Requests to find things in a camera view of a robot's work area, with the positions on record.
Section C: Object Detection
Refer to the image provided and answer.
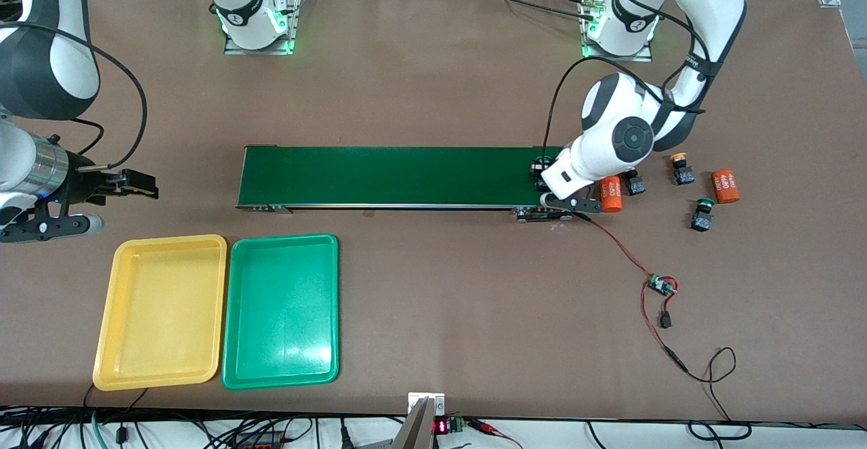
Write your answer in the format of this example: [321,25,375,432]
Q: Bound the orange cylindrical battery cell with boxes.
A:
[600,177,623,213]
[711,169,741,205]

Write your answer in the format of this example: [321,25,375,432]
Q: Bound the yellow plastic tray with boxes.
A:
[92,234,228,392]

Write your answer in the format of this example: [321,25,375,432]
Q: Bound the green conveyor belt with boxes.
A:
[235,144,573,223]

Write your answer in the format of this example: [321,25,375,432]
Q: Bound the green plastic tray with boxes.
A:
[221,233,340,391]

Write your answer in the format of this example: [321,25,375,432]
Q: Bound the red clip lead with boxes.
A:
[466,419,524,449]

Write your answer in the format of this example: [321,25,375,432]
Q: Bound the black power strip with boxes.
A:
[230,432,289,449]

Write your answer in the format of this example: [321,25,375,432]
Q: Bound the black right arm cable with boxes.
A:
[0,22,148,171]

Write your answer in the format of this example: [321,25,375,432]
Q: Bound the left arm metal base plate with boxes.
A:
[581,0,653,62]

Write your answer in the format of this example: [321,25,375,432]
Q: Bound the black table cable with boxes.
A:
[467,0,597,23]

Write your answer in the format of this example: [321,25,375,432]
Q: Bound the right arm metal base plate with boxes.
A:
[224,0,302,56]

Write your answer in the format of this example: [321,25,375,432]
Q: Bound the thin black looped cable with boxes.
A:
[683,347,738,423]

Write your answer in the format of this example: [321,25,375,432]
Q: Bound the grey camera stand bracket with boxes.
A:
[393,392,446,449]

